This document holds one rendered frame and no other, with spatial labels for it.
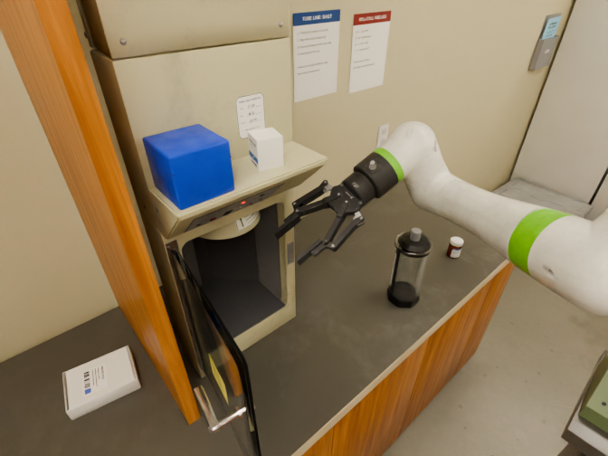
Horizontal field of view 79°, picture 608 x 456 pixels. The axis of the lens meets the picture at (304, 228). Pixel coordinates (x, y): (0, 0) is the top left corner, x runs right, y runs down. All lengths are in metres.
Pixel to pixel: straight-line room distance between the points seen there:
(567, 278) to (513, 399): 1.75
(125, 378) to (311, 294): 0.58
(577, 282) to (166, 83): 0.66
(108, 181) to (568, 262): 0.64
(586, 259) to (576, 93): 2.86
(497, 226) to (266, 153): 0.43
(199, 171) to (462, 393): 1.93
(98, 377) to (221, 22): 0.87
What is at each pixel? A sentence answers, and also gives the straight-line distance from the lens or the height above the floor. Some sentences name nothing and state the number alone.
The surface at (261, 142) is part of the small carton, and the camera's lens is 0.67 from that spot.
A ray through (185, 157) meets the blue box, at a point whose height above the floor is 1.59.
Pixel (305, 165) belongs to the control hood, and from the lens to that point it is 0.71.
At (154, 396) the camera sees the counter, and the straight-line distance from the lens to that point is 1.08.
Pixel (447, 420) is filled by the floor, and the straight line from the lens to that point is 2.15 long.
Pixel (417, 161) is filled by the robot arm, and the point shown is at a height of 1.47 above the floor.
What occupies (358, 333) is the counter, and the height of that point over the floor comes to 0.94.
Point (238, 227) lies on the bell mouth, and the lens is 0.84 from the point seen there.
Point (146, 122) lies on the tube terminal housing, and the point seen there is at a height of 1.62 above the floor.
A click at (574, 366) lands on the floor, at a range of 2.65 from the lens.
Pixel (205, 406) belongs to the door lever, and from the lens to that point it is 0.71.
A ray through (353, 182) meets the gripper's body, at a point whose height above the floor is 1.44.
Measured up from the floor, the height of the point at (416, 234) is 1.20.
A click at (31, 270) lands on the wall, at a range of 1.22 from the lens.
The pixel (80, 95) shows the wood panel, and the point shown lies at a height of 1.70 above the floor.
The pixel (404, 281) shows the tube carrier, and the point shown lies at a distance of 1.15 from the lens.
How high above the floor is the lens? 1.82
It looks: 36 degrees down
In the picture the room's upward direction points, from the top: straight up
